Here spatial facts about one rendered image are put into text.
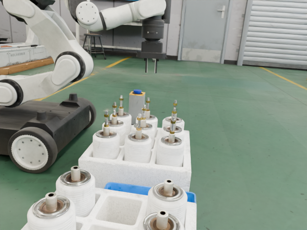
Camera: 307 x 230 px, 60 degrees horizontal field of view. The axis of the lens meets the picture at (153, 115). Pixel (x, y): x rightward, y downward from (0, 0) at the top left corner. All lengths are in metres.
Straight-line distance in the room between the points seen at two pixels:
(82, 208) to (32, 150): 0.58
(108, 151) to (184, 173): 0.27
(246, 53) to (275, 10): 0.96
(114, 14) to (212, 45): 5.06
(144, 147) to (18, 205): 0.49
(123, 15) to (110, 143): 0.47
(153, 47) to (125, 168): 0.48
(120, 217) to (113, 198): 0.06
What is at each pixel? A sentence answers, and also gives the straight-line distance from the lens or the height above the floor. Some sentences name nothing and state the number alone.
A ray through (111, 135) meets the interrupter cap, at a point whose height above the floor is 0.25.
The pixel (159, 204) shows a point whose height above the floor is 0.25.
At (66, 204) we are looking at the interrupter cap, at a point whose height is 0.25.
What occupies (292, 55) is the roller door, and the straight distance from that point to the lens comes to 6.36.
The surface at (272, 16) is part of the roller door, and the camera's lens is 6.19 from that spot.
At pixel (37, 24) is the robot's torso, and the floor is 0.61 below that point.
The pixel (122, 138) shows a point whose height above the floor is 0.20.
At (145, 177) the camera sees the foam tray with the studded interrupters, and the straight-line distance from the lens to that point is 0.93.
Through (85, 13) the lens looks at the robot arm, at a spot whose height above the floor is 0.66.
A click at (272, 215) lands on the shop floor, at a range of 1.14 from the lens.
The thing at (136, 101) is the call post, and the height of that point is 0.28.
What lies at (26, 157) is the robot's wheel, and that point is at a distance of 1.27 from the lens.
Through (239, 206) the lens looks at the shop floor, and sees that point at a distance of 1.13.
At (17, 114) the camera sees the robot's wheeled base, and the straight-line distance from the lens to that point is 1.50.
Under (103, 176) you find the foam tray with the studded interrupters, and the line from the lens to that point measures 0.97.
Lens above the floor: 0.63
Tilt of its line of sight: 18 degrees down
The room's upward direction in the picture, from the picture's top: 4 degrees clockwise
